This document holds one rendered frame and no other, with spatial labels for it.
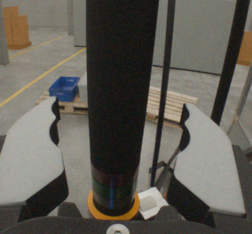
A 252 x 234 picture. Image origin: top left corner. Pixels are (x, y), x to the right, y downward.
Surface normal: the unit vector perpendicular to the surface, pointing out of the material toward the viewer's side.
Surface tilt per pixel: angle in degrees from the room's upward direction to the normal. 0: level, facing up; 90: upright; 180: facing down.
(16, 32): 90
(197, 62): 90
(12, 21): 90
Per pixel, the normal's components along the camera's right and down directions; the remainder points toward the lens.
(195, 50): -0.17, 0.48
